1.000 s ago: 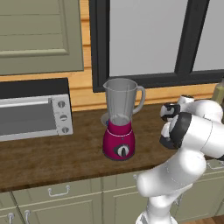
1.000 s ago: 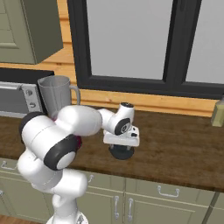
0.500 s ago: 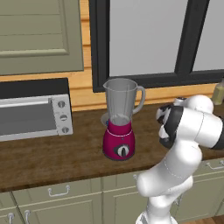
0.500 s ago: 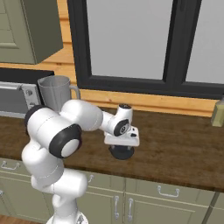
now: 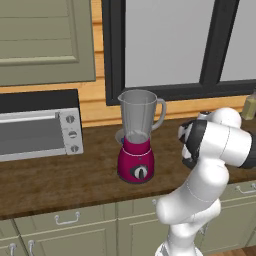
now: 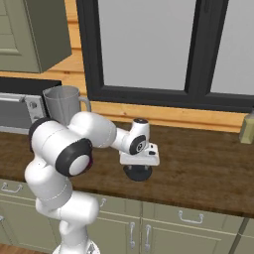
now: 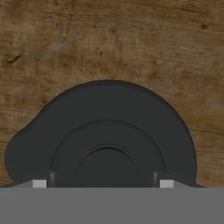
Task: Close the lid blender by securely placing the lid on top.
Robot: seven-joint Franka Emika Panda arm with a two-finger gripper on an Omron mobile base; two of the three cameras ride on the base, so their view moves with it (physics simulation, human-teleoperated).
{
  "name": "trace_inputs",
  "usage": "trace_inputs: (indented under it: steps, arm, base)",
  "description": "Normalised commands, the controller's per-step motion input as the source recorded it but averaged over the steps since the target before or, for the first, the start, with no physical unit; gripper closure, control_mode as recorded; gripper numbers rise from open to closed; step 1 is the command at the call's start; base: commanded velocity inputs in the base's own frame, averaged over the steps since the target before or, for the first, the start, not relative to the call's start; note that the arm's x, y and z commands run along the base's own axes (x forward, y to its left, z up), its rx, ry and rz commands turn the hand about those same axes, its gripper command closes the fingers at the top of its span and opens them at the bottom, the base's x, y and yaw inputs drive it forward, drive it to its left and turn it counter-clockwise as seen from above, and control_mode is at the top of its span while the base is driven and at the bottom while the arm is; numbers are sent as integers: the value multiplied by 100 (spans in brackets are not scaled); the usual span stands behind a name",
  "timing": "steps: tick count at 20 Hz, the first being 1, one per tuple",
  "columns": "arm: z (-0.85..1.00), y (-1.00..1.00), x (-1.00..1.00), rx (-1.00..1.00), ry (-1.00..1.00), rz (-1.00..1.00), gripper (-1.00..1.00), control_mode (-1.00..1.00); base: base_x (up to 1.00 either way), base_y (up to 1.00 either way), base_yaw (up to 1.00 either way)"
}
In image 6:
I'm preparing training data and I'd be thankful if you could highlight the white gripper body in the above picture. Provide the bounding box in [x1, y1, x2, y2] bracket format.
[119, 143, 161, 167]

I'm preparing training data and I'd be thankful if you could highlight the black round blender lid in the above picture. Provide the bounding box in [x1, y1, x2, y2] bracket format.
[122, 164, 154, 183]

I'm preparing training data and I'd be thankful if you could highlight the grey blender jar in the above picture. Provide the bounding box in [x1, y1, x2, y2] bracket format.
[42, 85, 92, 127]

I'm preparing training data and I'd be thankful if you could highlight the olive green drawer front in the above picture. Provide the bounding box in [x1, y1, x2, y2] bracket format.
[94, 193, 144, 218]
[141, 201, 246, 235]
[0, 179, 38, 203]

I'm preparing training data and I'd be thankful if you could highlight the olive green cupboard door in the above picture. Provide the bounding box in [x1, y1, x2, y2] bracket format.
[0, 197, 63, 254]
[86, 213, 143, 254]
[141, 218, 240, 254]

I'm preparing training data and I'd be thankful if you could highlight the pale green bottle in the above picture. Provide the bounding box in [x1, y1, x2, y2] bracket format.
[239, 111, 254, 145]

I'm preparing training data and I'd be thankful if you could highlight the black framed window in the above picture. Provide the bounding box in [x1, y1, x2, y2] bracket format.
[75, 0, 254, 114]

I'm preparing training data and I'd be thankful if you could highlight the silver toaster oven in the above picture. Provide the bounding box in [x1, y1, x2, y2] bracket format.
[0, 76, 63, 136]

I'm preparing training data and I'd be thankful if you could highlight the olive green wall cupboard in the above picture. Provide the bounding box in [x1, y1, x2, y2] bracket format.
[0, 0, 73, 74]

